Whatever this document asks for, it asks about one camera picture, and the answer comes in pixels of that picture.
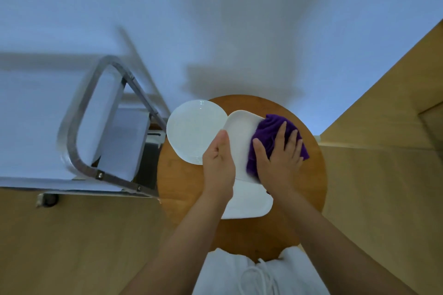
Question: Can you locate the person's right hand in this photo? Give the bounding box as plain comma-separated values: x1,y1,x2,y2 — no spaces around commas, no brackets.
252,121,305,199

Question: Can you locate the person's left hand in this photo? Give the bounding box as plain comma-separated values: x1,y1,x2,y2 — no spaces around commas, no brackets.
202,129,237,205

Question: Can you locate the white oblong serving plate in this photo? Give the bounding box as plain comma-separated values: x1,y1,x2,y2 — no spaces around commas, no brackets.
222,110,265,185
221,179,274,220

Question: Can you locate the purple cleaning cloth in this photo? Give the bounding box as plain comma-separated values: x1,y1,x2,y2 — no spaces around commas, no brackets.
246,114,310,181

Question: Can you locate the stack of white round plates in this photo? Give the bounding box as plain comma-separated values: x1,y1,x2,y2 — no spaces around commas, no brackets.
166,99,228,166

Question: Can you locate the steel three-tier cart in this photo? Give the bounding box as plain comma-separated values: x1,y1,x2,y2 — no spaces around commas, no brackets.
0,55,168,208

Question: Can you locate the person's left forearm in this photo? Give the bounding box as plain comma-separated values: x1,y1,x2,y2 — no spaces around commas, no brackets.
121,194,229,295

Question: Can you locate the person's right forearm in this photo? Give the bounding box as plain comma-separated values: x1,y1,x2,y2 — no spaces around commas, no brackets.
276,187,419,295

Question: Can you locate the person's white garment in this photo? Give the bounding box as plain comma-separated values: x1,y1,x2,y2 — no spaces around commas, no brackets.
192,245,331,295

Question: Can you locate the round wooden side table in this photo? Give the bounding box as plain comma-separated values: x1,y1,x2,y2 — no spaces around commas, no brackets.
156,94,328,264

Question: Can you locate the white drawstring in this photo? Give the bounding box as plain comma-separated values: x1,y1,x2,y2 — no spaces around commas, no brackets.
239,258,281,295

